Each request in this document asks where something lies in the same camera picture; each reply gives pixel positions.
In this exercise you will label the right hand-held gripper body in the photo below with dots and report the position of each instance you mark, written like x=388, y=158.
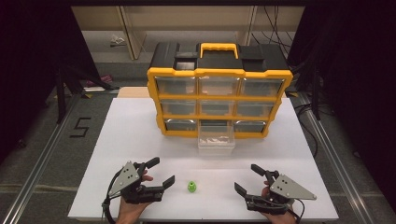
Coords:
x=288, y=188

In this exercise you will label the small green plastic nut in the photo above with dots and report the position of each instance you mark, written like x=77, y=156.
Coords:
x=191, y=186

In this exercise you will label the yellow black organizer cabinet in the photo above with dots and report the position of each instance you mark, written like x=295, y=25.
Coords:
x=218, y=73

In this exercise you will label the wooden board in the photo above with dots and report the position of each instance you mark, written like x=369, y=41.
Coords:
x=134, y=92

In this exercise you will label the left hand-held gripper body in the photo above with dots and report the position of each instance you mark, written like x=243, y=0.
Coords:
x=127, y=179

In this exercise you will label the person's right hand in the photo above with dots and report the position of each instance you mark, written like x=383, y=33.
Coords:
x=280, y=219

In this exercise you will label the white small parts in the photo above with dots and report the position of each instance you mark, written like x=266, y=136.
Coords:
x=216, y=140

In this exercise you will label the set of clear drawers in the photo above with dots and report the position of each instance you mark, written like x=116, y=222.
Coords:
x=218, y=107

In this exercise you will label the black curtain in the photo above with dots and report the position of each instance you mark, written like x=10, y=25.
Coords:
x=355, y=77
x=31, y=62

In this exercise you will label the white paper sheets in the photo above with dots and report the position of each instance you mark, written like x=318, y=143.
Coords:
x=93, y=89

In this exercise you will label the beige shelf unit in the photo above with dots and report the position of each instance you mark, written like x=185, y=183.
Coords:
x=134, y=28

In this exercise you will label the aluminium floor rail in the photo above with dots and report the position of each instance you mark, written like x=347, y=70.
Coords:
x=339, y=165
x=37, y=165

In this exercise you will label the clear plastic drawer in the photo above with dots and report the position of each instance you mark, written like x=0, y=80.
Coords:
x=216, y=147

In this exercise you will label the person's left hand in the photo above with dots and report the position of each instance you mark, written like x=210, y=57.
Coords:
x=129, y=211

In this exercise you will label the pink object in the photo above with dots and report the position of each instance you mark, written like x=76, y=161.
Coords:
x=101, y=80

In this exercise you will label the white crumpled wrapper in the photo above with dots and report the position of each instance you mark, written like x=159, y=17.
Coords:
x=117, y=40

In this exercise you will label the black metal stand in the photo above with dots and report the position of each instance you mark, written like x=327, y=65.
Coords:
x=60, y=99

